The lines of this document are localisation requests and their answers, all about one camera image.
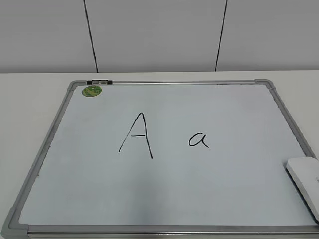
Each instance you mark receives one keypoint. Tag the white whiteboard with grey frame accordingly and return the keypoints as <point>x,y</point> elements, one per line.
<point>166,159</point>

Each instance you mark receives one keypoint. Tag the white whiteboard eraser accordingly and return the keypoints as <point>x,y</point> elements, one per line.
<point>304,171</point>

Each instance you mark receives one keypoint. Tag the round green sticker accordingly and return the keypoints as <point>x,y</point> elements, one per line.
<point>91,91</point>

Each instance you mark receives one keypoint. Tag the black grey marker clip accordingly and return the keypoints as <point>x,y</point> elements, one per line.
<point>99,82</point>

